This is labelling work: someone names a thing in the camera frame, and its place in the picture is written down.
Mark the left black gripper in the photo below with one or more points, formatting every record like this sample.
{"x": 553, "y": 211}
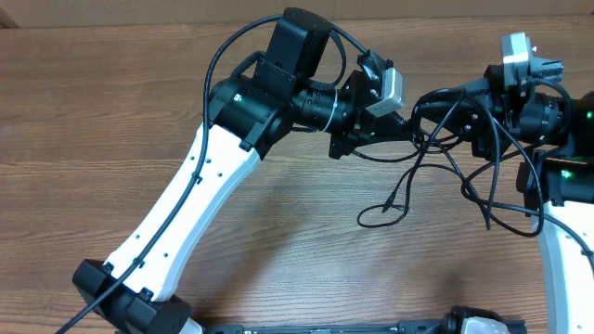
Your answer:
{"x": 393, "y": 127}

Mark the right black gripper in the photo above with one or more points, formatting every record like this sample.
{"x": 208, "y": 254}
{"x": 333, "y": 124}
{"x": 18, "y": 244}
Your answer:
{"x": 461, "y": 111}

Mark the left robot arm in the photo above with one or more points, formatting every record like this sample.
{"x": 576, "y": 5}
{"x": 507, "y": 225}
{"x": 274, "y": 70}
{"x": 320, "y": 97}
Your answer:
{"x": 268, "y": 95}

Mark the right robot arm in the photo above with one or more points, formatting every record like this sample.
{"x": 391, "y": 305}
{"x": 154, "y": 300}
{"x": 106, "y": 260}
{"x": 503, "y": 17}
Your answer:
{"x": 526, "y": 113}

